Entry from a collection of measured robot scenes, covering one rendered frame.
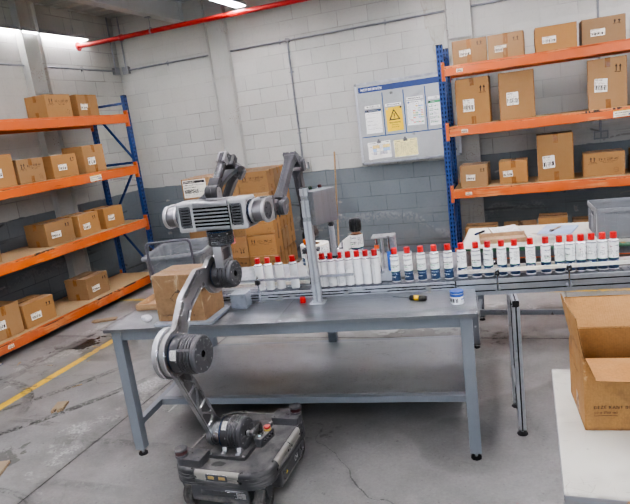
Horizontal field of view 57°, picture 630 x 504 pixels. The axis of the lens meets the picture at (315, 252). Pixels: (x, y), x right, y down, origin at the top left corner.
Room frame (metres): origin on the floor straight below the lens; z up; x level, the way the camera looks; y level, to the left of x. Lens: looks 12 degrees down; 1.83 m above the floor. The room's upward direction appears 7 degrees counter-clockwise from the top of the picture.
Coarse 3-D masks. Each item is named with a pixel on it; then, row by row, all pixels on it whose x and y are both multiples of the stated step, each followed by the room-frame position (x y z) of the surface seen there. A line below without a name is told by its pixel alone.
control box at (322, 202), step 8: (312, 192) 3.20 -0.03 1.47; (320, 192) 3.24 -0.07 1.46; (328, 192) 3.27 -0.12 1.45; (312, 200) 3.20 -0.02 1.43; (320, 200) 3.23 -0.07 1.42; (328, 200) 3.27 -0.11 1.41; (312, 208) 3.21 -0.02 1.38; (320, 208) 3.23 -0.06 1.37; (328, 208) 3.26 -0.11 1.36; (336, 208) 3.30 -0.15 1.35; (312, 216) 3.22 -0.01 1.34; (320, 216) 3.22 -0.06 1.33; (328, 216) 3.26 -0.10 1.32; (336, 216) 3.30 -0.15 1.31; (312, 224) 3.22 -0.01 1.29
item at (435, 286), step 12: (336, 288) 3.32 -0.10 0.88; (348, 288) 3.29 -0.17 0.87; (360, 288) 3.28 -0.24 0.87; (372, 288) 3.26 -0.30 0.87; (384, 288) 3.25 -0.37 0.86; (396, 288) 3.22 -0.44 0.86; (408, 288) 3.21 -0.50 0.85; (420, 288) 3.19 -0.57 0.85; (432, 288) 3.18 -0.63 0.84; (444, 288) 3.16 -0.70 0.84; (228, 300) 3.49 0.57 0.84; (252, 300) 3.45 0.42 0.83
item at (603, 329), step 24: (576, 312) 1.97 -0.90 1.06; (600, 312) 1.94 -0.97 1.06; (624, 312) 1.92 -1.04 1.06; (576, 336) 1.72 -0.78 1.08; (600, 336) 1.90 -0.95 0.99; (624, 336) 1.88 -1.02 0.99; (576, 360) 1.80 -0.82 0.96; (600, 360) 1.64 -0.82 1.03; (624, 360) 1.62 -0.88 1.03; (576, 384) 1.82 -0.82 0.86; (600, 384) 1.66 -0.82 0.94; (624, 384) 1.64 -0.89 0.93; (600, 408) 1.66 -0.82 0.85; (624, 408) 1.64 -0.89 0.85
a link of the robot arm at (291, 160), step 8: (288, 152) 3.31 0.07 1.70; (296, 152) 3.31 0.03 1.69; (288, 160) 3.26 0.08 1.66; (296, 160) 3.31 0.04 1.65; (288, 168) 3.22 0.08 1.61; (280, 176) 3.20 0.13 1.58; (288, 176) 3.20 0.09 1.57; (280, 184) 3.15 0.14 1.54; (288, 184) 3.18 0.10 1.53; (280, 192) 3.11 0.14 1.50; (280, 200) 3.05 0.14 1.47; (288, 200) 3.10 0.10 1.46; (280, 208) 3.02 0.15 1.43; (288, 208) 3.09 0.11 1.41
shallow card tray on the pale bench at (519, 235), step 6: (480, 234) 4.48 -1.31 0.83; (486, 234) 4.47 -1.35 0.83; (492, 234) 4.46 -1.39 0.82; (498, 234) 4.45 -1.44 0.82; (504, 234) 4.43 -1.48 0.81; (510, 234) 4.42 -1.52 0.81; (516, 234) 4.41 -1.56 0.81; (522, 234) 4.40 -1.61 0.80; (480, 240) 4.27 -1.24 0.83; (492, 240) 4.24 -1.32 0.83; (504, 240) 4.21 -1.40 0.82; (510, 240) 4.20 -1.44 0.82; (522, 240) 4.18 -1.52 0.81
